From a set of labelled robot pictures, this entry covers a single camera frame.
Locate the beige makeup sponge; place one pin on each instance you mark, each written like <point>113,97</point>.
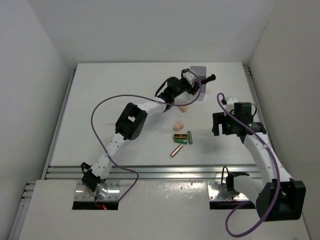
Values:
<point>178,126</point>
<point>183,109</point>

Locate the lower beige makeup sponge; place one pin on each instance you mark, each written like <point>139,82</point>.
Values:
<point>178,126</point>

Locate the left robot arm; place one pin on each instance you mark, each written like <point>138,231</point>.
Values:
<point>131,121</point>

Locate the black gold lipstick case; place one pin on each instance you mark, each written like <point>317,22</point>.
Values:
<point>184,136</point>

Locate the upper beige makeup sponge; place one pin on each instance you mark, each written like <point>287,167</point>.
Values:
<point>183,109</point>

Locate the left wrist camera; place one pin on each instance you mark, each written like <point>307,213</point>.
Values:
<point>189,76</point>

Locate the rose gold lipstick tube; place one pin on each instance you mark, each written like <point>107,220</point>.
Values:
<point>176,150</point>

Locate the black round makeup brush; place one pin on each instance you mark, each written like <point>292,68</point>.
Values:
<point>208,79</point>

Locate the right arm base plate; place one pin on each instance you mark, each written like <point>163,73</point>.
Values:
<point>216,192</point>

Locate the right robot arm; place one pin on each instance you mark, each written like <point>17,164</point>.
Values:
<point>280,197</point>

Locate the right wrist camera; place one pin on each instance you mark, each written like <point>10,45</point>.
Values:
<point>229,103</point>

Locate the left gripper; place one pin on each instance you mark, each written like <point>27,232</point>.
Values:
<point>192,89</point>

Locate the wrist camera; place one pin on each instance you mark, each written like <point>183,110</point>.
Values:
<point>229,103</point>
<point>189,76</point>

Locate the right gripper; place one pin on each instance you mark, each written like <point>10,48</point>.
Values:
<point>218,118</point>

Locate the green tube lying flat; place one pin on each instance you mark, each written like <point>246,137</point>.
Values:
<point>180,141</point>

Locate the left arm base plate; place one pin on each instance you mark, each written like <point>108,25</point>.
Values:
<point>107,191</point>

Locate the green tube side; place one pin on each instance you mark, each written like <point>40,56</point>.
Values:
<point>190,138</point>

